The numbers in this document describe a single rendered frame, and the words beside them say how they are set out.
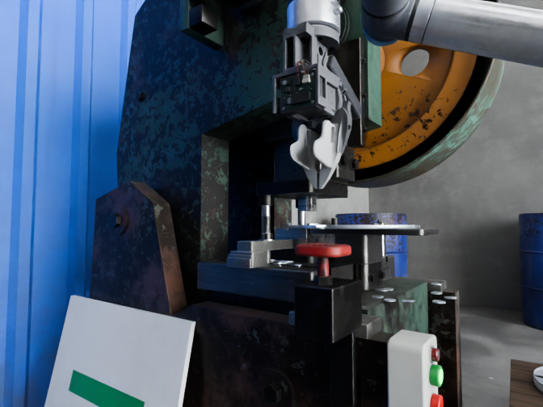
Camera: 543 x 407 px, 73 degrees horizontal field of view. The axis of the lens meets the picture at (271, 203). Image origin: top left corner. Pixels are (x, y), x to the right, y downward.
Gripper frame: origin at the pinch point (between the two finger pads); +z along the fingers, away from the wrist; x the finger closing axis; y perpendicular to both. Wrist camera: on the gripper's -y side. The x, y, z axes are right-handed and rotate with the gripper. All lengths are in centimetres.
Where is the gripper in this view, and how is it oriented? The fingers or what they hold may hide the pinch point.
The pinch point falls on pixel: (322, 180)
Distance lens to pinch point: 53.4
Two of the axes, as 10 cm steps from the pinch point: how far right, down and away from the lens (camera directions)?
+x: 8.0, -0.3, -5.9
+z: 0.0, 10.0, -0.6
